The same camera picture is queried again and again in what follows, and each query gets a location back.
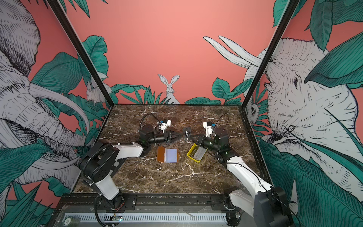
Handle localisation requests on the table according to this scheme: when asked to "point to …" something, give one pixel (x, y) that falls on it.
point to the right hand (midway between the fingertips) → (189, 136)
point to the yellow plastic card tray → (192, 152)
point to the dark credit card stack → (199, 153)
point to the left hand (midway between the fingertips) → (181, 135)
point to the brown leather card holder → (168, 155)
